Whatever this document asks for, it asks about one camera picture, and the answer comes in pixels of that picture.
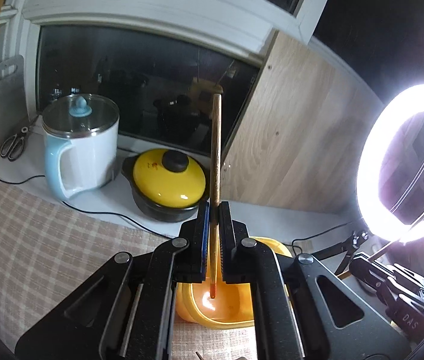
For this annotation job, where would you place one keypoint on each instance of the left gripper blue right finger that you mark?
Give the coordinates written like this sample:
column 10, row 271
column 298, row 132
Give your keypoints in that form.
column 301, row 310

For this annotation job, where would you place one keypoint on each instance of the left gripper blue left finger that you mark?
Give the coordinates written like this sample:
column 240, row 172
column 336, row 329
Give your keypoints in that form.
column 126, row 308

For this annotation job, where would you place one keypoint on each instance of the yellow plastic bin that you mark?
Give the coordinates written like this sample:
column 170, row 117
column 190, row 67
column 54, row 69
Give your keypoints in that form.
column 231, row 308

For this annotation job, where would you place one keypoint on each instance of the red wooden chopstick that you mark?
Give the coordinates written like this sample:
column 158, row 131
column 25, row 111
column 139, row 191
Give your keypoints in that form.
column 215, row 190

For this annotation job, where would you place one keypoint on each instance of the black tripod stand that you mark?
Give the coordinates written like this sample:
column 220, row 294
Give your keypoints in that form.
column 348, row 247

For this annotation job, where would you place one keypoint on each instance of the plaid pink table mat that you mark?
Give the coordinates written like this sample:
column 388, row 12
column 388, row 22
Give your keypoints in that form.
column 46, row 251

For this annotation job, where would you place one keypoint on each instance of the yellow lid black pot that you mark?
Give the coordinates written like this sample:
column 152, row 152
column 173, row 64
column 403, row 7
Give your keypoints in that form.
column 167, row 185

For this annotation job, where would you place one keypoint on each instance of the light wood panel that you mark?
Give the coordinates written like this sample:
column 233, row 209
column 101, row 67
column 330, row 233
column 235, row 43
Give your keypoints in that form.
column 299, row 140

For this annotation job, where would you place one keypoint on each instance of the white blue electric kettle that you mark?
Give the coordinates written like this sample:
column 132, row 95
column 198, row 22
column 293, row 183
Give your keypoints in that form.
column 80, row 144

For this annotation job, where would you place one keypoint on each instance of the grey cutting board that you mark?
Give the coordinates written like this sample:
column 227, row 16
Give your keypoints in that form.
column 13, row 108

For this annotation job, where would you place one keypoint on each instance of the black handled scissors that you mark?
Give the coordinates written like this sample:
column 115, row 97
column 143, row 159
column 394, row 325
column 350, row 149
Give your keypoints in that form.
column 13, row 147

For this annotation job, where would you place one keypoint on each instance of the white ring light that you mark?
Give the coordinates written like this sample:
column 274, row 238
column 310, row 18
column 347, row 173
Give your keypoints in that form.
column 390, row 176

